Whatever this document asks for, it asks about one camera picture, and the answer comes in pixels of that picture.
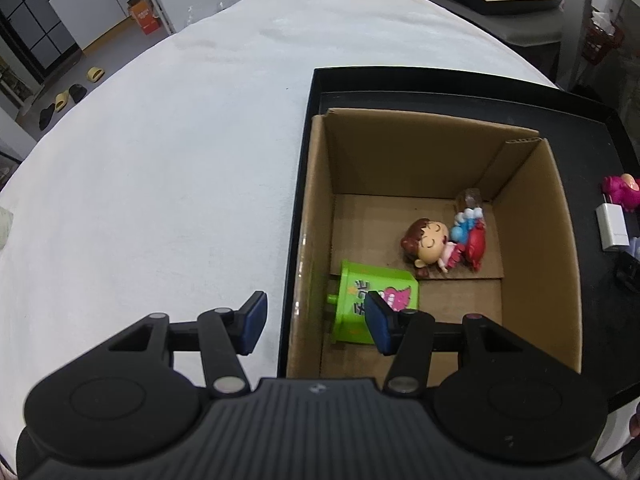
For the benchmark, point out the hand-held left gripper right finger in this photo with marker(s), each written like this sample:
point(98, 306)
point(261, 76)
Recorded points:
point(379, 322)

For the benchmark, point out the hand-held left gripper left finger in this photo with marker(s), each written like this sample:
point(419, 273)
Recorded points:
point(252, 322)

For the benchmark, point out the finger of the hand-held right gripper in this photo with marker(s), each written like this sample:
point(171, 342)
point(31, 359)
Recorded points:
point(629, 271)

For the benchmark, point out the green cube toy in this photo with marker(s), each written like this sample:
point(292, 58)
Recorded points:
point(355, 290)

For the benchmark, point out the white charger plug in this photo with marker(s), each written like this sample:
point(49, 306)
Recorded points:
point(612, 227)

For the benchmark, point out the pink toy figure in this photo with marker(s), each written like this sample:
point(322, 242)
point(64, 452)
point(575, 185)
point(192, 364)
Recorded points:
point(622, 190)

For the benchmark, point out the girl doll figure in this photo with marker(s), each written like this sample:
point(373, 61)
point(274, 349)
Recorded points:
point(430, 245)

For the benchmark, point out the brown cardboard box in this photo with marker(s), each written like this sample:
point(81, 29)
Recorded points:
point(380, 170)

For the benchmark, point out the black shallow tray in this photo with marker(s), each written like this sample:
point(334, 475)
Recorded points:
point(450, 80)

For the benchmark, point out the red plastic basket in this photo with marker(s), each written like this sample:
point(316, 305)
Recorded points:
point(600, 45)

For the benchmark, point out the grey chair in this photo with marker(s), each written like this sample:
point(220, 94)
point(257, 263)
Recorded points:
point(525, 27)

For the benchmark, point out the black slipper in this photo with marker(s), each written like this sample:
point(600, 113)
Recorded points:
point(77, 93)
point(46, 117)

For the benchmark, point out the yellow slipper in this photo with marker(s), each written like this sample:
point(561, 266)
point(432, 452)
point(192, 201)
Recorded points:
point(96, 74)
point(62, 101)

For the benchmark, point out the orange cardboard box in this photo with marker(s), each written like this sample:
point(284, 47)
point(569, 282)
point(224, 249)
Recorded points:
point(145, 17)

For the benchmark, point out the white cabinet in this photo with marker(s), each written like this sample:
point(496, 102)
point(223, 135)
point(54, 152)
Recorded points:
point(90, 5)

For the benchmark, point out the black framed glass door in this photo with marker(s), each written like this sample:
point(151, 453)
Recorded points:
point(30, 15)

